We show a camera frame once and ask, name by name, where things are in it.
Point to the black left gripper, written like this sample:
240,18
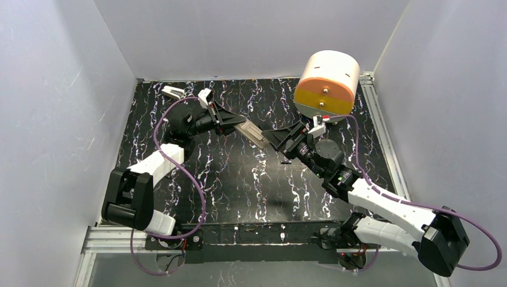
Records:
216,116

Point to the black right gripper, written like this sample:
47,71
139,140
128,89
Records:
299,134

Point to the white remote control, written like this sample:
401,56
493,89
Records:
253,133

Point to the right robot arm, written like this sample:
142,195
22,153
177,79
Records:
435,236

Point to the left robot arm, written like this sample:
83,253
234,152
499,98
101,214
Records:
129,199

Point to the small white clip object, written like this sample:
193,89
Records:
173,92

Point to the pink orange cylindrical drawer box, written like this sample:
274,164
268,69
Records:
328,84

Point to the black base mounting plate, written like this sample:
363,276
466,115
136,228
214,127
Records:
318,241

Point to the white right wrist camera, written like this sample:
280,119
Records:
319,125

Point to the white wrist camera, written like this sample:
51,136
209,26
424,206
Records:
319,125
205,97

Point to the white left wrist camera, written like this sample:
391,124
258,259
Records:
205,97

